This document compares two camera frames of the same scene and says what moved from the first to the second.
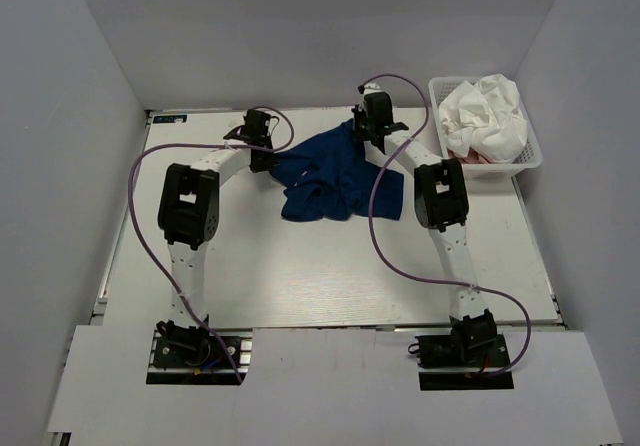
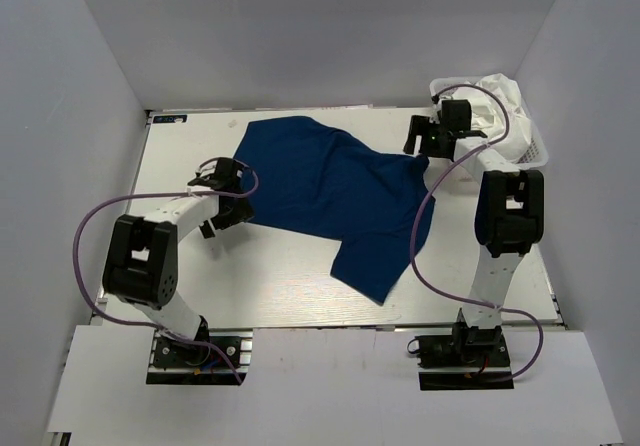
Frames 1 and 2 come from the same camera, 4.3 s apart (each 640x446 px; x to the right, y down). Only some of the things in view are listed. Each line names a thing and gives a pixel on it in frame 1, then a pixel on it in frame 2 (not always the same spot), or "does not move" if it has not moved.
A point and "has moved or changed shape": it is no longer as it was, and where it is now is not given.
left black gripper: (270, 162) -> (242, 212)
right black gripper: (359, 110) -> (419, 125)
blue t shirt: (331, 176) has moved or changed shape
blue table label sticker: (169, 118) does not move
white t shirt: (485, 118) does not move
